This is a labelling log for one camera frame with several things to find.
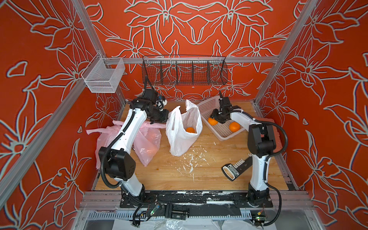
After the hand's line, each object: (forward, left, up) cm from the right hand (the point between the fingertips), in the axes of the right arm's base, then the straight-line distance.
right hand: (213, 115), depth 101 cm
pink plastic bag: (-25, +42, +6) cm, 49 cm away
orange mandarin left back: (-7, +1, +1) cm, 8 cm away
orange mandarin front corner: (-26, +17, +19) cm, 36 cm away
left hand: (-15, +30, +15) cm, 37 cm away
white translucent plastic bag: (-25, +21, +18) cm, 38 cm away
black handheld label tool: (-38, -7, -7) cm, 39 cm away
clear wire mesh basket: (+13, +75, +25) cm, 80 cm away
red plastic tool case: (-20, -40, -4) cm, 45 cm away
